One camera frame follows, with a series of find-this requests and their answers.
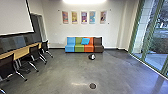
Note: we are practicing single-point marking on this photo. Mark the green window frame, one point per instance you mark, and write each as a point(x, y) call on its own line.
point(136, 30)

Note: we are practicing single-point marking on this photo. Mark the long wooden table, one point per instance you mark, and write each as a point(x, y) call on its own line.
point(16, 52)

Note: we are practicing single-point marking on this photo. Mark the black plastic trash bag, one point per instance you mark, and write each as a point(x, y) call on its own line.
point(92, 57)

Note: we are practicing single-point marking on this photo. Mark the framed poster teal print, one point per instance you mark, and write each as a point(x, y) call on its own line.
point(92, 17)

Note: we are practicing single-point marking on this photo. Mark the brown sofa seat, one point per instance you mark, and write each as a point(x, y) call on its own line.
point(98, 48)

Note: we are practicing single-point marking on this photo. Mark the framed poster orange print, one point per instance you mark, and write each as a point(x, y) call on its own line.
point(65, 17)

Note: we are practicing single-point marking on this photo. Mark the framed poster purple print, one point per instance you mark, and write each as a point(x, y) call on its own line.
point(84, 17)

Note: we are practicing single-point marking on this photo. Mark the framed poster pink print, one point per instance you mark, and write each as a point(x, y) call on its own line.
point(103, 17)

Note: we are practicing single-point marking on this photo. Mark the framed poster yellow print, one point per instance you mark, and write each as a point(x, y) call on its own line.
point(74, 17)

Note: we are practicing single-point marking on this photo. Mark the bright ceiling light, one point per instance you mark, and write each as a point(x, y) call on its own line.
point(84, 1)

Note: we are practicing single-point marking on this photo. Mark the orange sofa seat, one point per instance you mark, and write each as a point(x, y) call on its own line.
point(89, 49)

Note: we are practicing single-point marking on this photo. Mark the green sofa seat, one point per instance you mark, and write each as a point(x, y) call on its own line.
point(79, 49)

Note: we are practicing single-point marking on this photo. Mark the round floor drain cover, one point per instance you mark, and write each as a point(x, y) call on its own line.
point(93, 86)

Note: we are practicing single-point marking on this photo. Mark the white projection screen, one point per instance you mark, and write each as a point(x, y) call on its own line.
point(15, 15)

